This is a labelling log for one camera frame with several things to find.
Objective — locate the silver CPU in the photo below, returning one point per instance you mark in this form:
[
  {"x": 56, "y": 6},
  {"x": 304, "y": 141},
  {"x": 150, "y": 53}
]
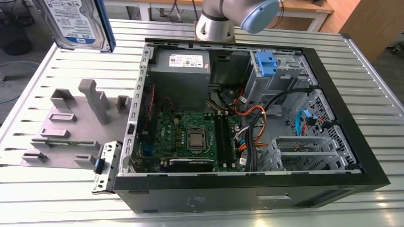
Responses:
[{"x": 196, "y": 139}]

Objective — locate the grey metal disk bay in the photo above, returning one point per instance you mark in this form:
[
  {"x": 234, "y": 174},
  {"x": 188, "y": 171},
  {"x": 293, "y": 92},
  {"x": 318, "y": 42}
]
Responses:
[{"x": 302, "y": 153}]

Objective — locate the black RAM slot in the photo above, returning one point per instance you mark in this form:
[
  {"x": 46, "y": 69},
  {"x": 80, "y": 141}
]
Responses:
[
  {"x": 218, "y": 139},
  {"x": 228, "y": 139}
]

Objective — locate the green motherboard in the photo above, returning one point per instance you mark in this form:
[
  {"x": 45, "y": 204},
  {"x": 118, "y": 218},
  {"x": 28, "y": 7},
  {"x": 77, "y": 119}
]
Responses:
[{"x": 169, "y": 142}]

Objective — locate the blue drive latch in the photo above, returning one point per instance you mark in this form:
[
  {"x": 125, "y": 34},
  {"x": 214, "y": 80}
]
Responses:
[{"x": 266, "y": 62}]

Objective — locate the wooden cabinet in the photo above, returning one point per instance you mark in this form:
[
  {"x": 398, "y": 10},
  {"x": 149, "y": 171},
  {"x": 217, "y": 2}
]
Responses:
[{"x": 372, "y": 23}]

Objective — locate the grey metal drive cage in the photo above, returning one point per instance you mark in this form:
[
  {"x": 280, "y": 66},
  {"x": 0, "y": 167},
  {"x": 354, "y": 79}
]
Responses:
[{"x": 284, "y": 80}]

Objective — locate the hard disk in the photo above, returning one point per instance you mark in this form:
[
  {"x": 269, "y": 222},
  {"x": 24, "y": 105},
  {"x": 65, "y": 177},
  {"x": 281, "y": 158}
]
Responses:
[{"x": 74, "y": 23}]

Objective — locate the grey parts rack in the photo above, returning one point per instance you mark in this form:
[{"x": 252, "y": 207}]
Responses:
[{"x": 81, "y": 132}]

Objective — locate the CPU socket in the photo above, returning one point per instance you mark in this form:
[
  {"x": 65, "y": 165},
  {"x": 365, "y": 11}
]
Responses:
[{"x": 196, "y": 149}]

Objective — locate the green RAM stick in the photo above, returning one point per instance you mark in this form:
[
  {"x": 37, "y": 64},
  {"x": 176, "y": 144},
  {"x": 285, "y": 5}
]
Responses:
[{"x": 70, "y": 143}]

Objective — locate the white metal desk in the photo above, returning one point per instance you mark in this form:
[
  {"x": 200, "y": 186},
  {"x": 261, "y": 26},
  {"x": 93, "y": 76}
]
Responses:
[{"x": 142, "y": 13}]

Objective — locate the grey bracket with blue tab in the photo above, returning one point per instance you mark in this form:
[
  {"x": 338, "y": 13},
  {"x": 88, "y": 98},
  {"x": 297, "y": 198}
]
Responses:
[{"x": 108, "y": 163}]

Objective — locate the grey power supply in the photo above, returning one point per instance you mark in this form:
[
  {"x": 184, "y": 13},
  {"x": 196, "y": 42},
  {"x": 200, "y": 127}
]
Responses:
[{"x": 180, "y": 89}]

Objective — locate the black graphics card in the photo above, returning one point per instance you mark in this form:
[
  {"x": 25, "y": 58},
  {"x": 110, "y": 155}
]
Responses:
[{"x": 189, "y": 164}]

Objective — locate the black PC case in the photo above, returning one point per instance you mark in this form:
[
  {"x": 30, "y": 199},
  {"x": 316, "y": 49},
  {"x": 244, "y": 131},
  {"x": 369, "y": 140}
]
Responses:
[{"x": 220, "y": 196}]

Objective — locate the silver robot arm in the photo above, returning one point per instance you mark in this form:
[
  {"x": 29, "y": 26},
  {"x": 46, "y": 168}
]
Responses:
[{"x": 217, "y": 30}]

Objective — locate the black round bin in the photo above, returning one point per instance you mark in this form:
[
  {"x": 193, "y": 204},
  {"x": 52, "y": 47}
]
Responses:
[{"x": 14, "y": 42}]

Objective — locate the wooden desk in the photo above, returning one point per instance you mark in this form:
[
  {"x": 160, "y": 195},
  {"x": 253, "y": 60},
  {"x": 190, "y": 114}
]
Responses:
[{"x": 309, "y": 9}]

